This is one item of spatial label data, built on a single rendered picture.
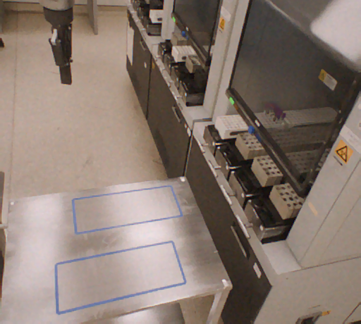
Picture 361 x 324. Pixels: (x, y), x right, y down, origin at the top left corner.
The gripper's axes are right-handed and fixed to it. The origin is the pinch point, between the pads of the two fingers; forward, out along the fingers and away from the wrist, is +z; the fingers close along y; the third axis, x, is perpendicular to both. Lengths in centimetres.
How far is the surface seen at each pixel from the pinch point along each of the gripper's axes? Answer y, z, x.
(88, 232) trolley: 29.5, 36.8, 13.8
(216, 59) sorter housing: -60, 17, 49
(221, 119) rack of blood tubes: -36, 33, 55
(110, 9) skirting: -358, 116, -73
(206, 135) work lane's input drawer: -34, 42, 49
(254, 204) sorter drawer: 8, 38, 67
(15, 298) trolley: 52, 37, 2
